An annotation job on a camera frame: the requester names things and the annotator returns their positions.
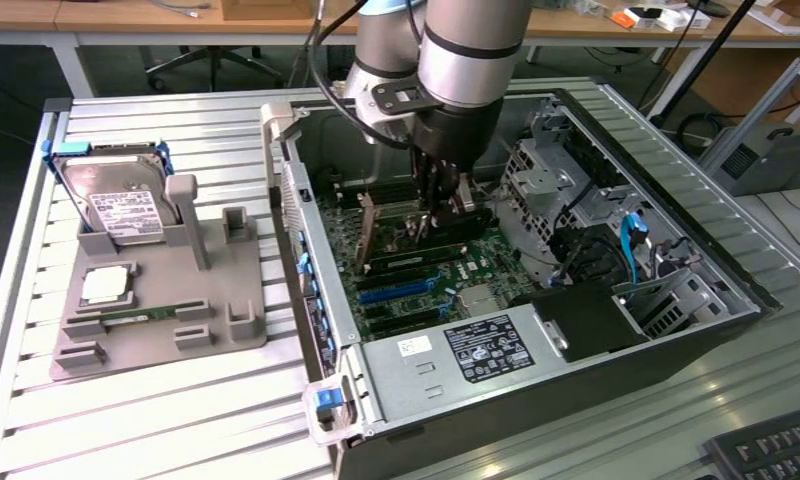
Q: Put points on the thin metal locking lever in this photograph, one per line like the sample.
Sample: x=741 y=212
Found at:
x=367 y=182

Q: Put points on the green RAM stick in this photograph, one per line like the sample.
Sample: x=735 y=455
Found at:
x=140 y=314

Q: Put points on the silver perforated disk bay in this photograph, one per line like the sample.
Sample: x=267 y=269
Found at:
x=674 y=310

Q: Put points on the blue expansion slot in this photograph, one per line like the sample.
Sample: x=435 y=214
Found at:
x=401 y=292

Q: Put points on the aluminium profile frame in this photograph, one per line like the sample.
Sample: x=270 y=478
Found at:
x=756 y=107

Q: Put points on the hard disk drive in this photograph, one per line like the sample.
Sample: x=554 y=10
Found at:
x=107 y=185

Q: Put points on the white orange small box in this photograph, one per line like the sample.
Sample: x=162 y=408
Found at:
x=623 y=19

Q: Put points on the black expansion slot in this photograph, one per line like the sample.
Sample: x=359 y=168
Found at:
x=394 y=281
x=407 y=322

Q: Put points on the wooden desk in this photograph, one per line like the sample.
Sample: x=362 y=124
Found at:
x=107 y=20
x=574 y=27

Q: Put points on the black tripod pole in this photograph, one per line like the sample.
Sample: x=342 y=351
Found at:
x=709 y=50

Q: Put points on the black RAM stick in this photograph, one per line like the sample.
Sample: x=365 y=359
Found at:
x=414 y=260

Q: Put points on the grey power supply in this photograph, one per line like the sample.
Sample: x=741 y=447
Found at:
x=427 y=380

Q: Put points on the grey equipment box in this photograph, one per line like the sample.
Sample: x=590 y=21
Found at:
x=774 y=165

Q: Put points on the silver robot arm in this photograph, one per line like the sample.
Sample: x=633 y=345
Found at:
x=474 y=60

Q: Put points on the black keyboard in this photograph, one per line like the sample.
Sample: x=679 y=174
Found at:
x=774 y=450

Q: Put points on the silver metal drive cage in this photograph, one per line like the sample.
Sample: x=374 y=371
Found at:
x=554 y=185

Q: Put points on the black grey PC case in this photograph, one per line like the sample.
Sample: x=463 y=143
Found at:
x=541 y=425

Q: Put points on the black plastic air shroud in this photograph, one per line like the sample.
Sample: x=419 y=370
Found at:
x=574 y=320

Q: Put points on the silver CPU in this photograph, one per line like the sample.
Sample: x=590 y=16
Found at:
x=107 y=285

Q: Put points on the blue case latch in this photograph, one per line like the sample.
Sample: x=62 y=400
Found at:
x=327 y=400

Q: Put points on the black office chair base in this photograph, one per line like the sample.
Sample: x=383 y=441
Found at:
x=216 y=55

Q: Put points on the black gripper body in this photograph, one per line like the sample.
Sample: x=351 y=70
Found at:
x=457 y=132

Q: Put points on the grey parts rack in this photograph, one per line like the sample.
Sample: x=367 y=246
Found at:
x=154 y=280

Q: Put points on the graphics card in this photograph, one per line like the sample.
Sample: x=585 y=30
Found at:
x=463 y=230

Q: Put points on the silver chipset heatsink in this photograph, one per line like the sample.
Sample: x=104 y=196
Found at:
x=482 y=297

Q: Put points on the green motherboard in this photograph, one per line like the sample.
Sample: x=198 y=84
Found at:
x=487 y=260

